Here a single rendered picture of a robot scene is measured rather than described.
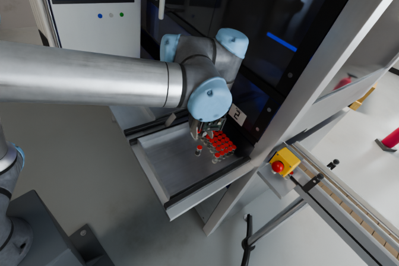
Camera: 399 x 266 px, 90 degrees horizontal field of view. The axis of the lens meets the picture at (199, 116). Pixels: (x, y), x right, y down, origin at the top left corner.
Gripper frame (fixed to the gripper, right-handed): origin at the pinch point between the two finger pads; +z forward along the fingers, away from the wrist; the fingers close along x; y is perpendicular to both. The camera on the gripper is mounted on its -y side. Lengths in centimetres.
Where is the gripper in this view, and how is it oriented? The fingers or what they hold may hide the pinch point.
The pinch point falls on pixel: (198, 132)
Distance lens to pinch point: 69.1
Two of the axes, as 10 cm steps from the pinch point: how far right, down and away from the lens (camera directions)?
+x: 9.5, -0.1, 3.3
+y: 2.4, 6.9, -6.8
